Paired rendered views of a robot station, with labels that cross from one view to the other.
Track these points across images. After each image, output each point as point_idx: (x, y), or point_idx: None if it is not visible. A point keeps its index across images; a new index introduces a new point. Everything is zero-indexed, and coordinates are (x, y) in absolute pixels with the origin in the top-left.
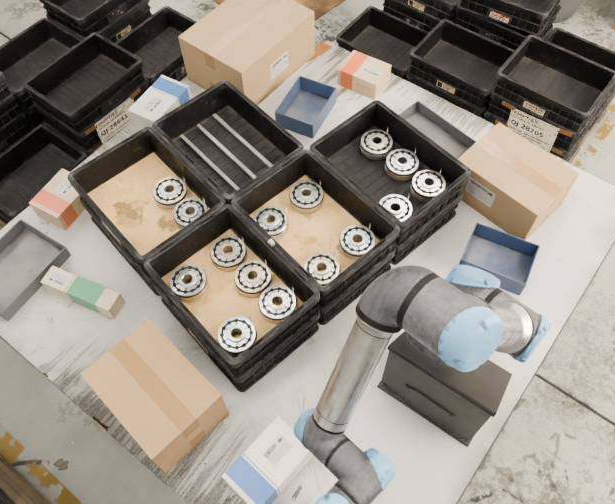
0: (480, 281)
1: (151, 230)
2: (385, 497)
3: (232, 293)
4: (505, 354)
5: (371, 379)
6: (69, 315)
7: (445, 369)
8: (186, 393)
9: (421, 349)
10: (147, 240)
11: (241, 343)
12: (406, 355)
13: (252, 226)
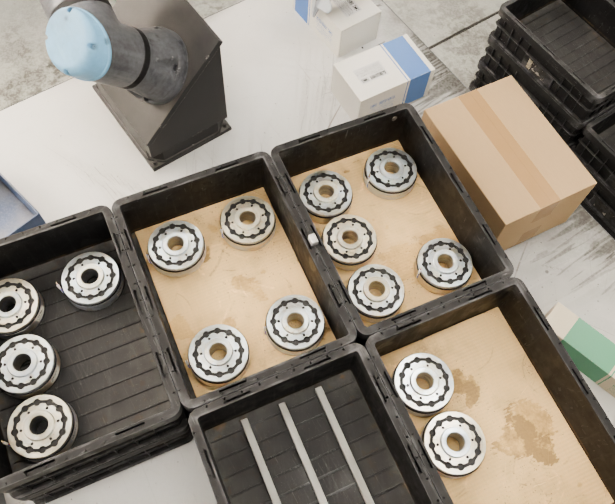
0: (77, 9)
1: (491, 383)
2: (271, 39)
3: (382, 237)
4: (64, 116)
5: (234, 138)
6: (613, 339)
7: (166, 19)
8: (465, 123)
9: (181, 42)
10: (499, 366)
11: (387, 155)
12: (205, 26)
13: (333, 279)
